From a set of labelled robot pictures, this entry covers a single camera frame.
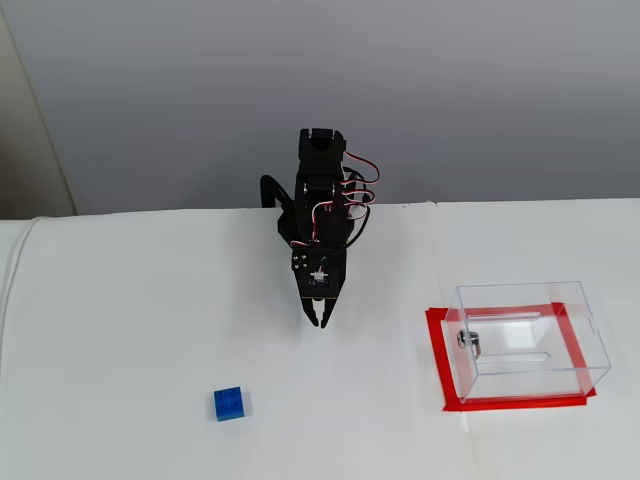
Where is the thin black camera cable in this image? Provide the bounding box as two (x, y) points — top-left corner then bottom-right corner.
(341, 168), (373, 251)

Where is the silver box lock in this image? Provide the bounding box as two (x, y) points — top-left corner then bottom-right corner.
(456, 329), (484, 359)

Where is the red tape square outline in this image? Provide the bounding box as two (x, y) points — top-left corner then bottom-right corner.
(424, 302), (599, 413)

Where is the blue lego brick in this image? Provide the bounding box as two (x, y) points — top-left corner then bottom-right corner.
(213, 385), (248, 423)

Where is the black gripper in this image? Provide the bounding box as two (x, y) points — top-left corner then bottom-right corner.
(294, 199), (352, 330)

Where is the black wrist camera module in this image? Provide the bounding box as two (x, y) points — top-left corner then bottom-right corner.
(291, 248), (348, 302)

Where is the red white black servo cable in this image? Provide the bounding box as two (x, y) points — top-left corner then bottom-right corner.
(291, 199), (334, 250)
(341, 186), (376, 221)
(342, 149), (382, 186)

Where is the transparent plastic box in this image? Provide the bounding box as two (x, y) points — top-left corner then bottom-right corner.
(444, 280), (613, 405)

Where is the black table clamp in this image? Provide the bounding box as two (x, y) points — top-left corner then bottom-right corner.
(259, 173), (294, 211)

